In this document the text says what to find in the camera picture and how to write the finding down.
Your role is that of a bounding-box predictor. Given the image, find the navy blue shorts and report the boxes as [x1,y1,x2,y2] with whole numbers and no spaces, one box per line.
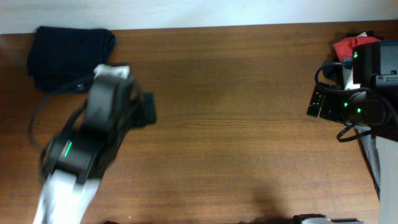
[27,26,116,92]

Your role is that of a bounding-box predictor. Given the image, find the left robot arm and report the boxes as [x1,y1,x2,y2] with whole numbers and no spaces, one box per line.
[34,75,157,223]

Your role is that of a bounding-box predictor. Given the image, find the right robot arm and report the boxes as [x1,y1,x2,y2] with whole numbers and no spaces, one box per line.
[307,41,397,223]

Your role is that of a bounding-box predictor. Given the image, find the dark teal garment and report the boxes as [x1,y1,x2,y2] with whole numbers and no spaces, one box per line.
[323,30,380,85]

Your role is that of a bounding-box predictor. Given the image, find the red garment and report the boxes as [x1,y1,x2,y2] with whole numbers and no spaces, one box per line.
[333,36,380,62]

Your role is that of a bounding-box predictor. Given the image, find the grey garment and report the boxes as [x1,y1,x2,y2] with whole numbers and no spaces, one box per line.
[360,136,397,224]

